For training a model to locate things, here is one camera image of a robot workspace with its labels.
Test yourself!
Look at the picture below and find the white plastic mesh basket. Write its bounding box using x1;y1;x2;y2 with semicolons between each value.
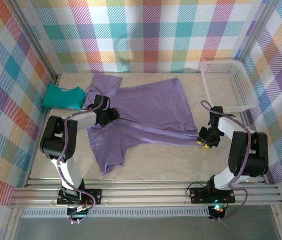
199;59;259;114

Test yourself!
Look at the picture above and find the folded teal t-shirt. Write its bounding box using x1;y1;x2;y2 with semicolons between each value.
42;83;86;110

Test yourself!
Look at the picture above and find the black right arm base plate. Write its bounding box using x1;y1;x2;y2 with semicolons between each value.
190;186;236;204

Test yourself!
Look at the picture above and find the grey slotted cable duct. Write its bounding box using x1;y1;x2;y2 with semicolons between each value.
20;208;211;219

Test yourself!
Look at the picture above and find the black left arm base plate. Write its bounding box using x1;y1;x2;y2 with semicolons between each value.
57;188;103;206

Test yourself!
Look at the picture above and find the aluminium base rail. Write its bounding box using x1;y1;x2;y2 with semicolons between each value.
8;176;282;208

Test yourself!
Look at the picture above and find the purple t-shirt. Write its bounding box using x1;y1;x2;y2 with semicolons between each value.
82;72;201;177

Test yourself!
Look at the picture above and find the aluminium corner post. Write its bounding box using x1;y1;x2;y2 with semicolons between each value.
4;0;62;85
235;0;280;65

